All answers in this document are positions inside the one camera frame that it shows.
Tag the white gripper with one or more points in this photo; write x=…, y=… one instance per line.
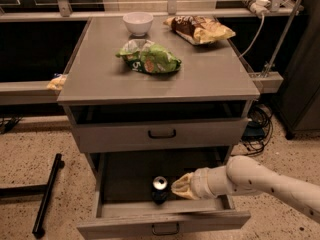
x=199, y=183

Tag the blue pepsi can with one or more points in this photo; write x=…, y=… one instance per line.
x=159, y=190

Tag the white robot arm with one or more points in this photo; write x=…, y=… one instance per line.
x=245, y=176

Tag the open grey middle drawer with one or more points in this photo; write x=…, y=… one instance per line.
x=126, y=205

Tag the grey top drawer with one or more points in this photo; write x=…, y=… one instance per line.
x=119, y=137

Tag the grey drawer cabinet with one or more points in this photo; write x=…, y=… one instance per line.
x=212, y=83

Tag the black metal stand leg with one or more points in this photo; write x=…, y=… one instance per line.
x=45, y=190

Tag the green chip bag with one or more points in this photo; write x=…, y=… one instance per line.
x=145, y=56

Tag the dark grey cabinet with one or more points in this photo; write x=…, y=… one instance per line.
x=297, y=103

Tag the brown yellow chip bag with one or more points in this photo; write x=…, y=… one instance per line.
x=199, y=30

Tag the white ceramic bowl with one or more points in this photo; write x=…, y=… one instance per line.
x=138, y=23

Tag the grey metal ledge rail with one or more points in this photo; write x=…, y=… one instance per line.
x=30, y=92

